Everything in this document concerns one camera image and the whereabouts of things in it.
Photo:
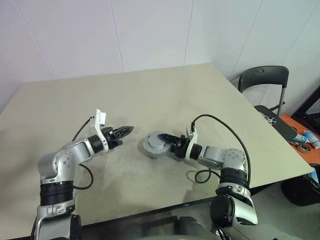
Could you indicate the steel ball bearing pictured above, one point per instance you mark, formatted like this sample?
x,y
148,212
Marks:
x,y
304,147

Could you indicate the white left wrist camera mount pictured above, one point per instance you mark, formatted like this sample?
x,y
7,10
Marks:
x,y
100,117

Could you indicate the black framed desk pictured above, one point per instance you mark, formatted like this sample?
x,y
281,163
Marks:
x,y
303,105

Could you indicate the blue white bottle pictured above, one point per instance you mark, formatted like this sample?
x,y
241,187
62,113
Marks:
x,y
312,140
300,138

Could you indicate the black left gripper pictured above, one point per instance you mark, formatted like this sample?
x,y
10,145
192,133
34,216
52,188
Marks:
x,y
111,138

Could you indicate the silver spoked wheel part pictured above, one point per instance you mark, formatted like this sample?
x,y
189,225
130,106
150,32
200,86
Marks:
x,y
270,120

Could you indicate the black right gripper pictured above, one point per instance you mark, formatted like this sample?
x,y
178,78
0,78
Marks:
x,y
181,148

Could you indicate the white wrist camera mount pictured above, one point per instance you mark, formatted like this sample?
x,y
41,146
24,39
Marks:
x,y
100,117
192,142

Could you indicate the black plastic chair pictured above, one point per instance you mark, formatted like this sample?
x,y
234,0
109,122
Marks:
x,y
262,75

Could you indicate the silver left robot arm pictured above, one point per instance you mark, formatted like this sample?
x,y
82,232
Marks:
x,y
75,150

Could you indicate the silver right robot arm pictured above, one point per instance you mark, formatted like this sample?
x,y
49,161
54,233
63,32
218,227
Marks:
x,y
215,157

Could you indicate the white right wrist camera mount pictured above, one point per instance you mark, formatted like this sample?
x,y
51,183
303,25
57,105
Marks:
x,y
192,142

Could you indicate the black waste bin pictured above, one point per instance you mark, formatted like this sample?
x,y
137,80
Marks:
x,y
295,192

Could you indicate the motor housing with copper windings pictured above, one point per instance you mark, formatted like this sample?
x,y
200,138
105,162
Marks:
x,y
150,155

